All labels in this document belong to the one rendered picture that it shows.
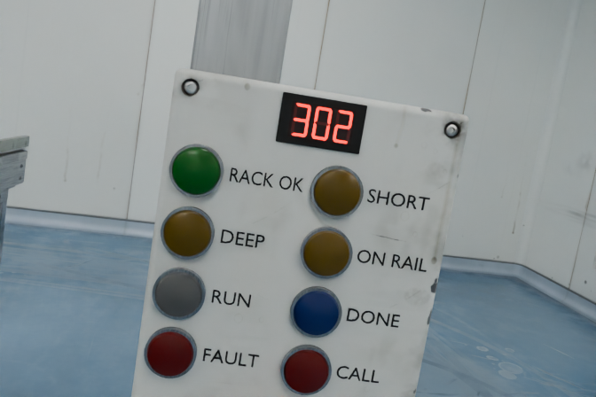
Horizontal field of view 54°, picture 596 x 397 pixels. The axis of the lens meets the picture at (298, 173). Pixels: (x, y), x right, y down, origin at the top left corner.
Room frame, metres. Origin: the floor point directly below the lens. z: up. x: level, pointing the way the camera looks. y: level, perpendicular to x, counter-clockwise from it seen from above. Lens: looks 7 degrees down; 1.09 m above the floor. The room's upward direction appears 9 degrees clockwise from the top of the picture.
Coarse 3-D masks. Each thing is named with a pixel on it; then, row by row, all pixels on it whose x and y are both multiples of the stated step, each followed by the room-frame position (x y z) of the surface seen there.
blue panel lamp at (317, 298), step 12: (300, 300) 0.32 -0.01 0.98; (312, 300) 0.32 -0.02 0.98; (324, 300) 0.32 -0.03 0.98; (300, 312) 0.32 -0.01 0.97; (312, 312) 0.32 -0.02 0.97; (324, 312) 0.32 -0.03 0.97; (336, 312) 0.32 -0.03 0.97; (300, 324) 0.32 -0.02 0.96; (312, 324) 0.32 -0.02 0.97; (324, 324) 0.32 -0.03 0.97
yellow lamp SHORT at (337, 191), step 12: (324, 180) 0.32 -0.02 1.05; (336, 180) 0.32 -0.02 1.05; (348, 180) 0.32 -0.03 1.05; (324, 192) 0.32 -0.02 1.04; (336, 192) 0.32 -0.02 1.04; (348, 192) 0.32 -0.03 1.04; (360, 192) 0.33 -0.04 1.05; (324, 204) 0.32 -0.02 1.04; (336, 204) 0.32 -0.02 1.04; (348, 204) 0.32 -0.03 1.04
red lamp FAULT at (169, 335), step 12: (156, 336) 0.32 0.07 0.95; (168, 336) 0.32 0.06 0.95; (180, 336) 0.32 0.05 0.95; (156, 348) 0.32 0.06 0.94; (168, 348) 0.32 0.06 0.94; (180, 348) 0.32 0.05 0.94; (192, 348) 0.32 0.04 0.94; (156, 360) 0.32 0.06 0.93; (168, 360) 0.32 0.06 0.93; (180, 360) 0.32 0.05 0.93; (168, 372) 0.32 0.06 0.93; (180, 372) 0.32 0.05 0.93
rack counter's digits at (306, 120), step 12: (300, 108) 0.33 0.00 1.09; (312, 108) 0.33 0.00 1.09; (324, 108) 0.33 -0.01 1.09; (336, 108) 0.33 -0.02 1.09; (300, 120) 0.33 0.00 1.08; (312, 120) 0.33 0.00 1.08; (324, 120) 0.33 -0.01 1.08; (336, 120) 0.33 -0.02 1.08; (348, 120) 0.33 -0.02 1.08; (288, 132) 0.33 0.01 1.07; (300, 132) 0.33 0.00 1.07; (312, 132) 0.33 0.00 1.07; (324, 132) 0.33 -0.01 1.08; (336, 132) 0.33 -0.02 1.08; (348, 132) 0.33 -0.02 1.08; (348, 144) 0.33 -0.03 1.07
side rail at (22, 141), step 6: (6, 138) 1.59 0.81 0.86; (12, 138) 1.61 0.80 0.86; (18, 138) 1.65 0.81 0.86; (24, 138) 1.69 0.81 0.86; (0, 144) 1.54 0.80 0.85; (6, 144) 1.57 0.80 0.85; (12, 144) 1.61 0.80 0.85; (18, 144) 1.65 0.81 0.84; (24, 144) 1.69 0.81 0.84; (0, 150) 1.54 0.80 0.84; (6, 150) 1.58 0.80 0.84
